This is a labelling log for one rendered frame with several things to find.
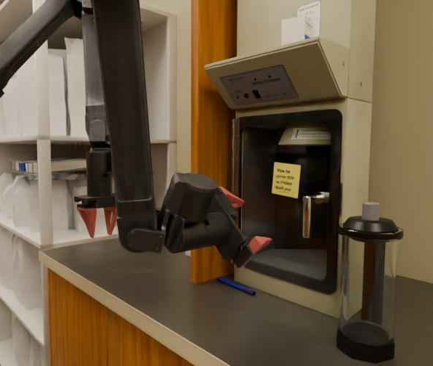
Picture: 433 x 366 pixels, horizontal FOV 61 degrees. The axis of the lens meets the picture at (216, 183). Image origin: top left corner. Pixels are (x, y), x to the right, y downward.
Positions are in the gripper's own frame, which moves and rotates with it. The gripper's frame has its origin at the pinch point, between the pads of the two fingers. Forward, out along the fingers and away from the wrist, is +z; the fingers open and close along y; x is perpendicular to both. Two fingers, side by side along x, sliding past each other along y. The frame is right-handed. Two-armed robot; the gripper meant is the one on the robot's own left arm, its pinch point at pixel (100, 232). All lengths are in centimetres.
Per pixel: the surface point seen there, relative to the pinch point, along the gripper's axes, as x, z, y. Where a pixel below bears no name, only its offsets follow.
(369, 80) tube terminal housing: -46, -35, 42
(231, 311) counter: -27.4, 16.3, 17.4
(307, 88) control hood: -39, -33, 28
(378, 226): -58, -7, 22
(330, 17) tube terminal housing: -42, -48, 32
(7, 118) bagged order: 136, -37, 15
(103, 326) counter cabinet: 10.7, 29.1, 5.2
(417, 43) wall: -44, -50, 76
